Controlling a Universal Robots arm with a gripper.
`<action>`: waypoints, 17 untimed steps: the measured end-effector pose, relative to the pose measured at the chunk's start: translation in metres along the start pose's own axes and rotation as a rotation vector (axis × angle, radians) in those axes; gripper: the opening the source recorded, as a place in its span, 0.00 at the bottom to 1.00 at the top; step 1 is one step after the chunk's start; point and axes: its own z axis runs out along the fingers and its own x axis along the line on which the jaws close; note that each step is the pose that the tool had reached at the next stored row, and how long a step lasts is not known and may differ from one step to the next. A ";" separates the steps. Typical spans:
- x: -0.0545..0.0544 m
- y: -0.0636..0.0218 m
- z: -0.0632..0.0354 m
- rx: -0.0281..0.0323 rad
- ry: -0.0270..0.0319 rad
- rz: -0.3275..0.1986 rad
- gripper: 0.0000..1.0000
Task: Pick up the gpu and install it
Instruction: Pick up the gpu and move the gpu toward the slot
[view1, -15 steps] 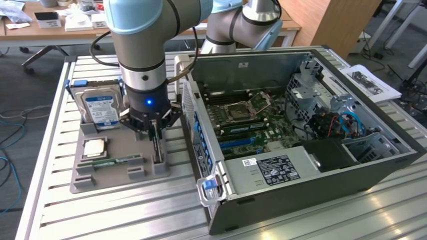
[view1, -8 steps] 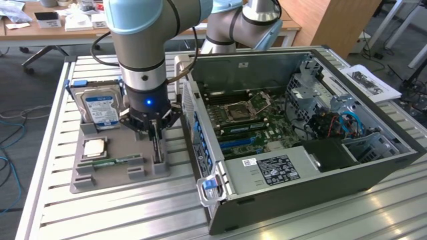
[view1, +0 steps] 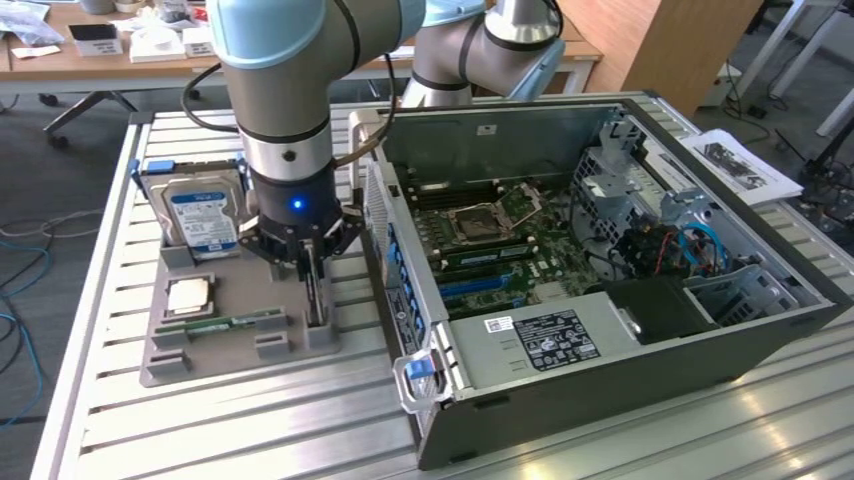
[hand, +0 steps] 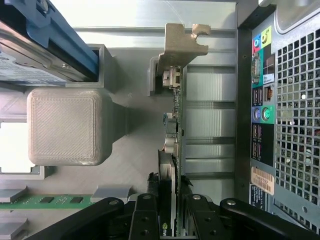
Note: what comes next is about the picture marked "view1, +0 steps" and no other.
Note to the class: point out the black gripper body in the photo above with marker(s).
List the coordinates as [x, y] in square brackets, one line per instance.
[294, 200]

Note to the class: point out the graphics card with metal bracket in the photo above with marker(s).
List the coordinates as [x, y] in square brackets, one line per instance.
[313, 290]

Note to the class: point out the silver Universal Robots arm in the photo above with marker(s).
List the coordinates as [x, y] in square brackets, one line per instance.
[281, 75]

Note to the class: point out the hard disk with blue label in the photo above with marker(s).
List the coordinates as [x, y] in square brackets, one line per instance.
[201, 220]

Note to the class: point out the grey plastic parts rack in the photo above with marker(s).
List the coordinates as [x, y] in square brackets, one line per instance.
[248, 300]

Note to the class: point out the silver CPU chip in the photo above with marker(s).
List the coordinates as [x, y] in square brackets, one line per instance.
[189, 296]

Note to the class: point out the green RAM stick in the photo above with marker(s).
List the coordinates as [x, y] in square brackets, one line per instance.
[481, 257]
[214, 325]

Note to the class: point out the CPU socket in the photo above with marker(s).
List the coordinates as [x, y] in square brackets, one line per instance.
[477, 225]

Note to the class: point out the black RAM slot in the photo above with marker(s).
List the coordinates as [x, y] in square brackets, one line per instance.
[468, 275]

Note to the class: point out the blue plastic disk caddy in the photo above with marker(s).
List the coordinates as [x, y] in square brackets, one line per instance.
[161, 167]

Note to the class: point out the metal socket cover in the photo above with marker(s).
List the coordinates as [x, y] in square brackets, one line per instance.
[521, 202]

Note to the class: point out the wooden office desk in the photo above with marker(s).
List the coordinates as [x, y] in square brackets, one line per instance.
[364, 72]
[67, 67]

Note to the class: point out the blue case release latch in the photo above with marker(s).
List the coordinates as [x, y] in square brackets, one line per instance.
[417, 370]

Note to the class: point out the green motherboard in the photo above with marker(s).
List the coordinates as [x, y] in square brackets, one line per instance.
[561, 250]

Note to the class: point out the grey power supply unit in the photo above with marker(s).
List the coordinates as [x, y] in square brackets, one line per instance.
[481, 360]

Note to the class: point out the white papers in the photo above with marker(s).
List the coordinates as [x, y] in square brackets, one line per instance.
[402, 52]

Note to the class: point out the small white box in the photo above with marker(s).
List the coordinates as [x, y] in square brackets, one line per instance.
[197, 47]

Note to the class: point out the white boxes on desk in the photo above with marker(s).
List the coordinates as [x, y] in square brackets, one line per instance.
[157, 50]

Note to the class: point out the perforated metal drive cage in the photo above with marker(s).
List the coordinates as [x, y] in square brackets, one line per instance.
[628, 220]

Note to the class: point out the white box with black top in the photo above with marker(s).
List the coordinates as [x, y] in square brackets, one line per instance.
[101, 47]

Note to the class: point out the grey cup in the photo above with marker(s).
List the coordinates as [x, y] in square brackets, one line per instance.
[97, 6]

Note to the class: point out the white paper card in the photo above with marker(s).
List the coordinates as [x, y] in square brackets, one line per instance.
[34, 51]

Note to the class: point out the dark grey open PC case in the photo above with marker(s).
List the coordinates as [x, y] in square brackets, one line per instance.
[601, 400]

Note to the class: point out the clear plastic bag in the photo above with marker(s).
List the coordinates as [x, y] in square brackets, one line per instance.
[27, 27]

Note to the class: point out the wooden cabinet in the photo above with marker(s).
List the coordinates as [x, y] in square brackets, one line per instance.
[668, 50]

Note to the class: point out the printed paper stack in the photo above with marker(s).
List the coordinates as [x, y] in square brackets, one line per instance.
[741, 165]

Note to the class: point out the grey metal disk bay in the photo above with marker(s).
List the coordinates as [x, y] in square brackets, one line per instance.
[755, 295]

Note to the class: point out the white floor box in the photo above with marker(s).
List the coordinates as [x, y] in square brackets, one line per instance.
[724, 90]

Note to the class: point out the black power strip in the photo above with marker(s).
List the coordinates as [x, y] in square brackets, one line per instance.
[757, 111]

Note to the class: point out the black tripod stand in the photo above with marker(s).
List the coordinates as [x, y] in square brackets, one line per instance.
[828, 170]

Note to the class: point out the white table frame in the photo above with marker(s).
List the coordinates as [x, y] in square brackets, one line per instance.
[811, 47]

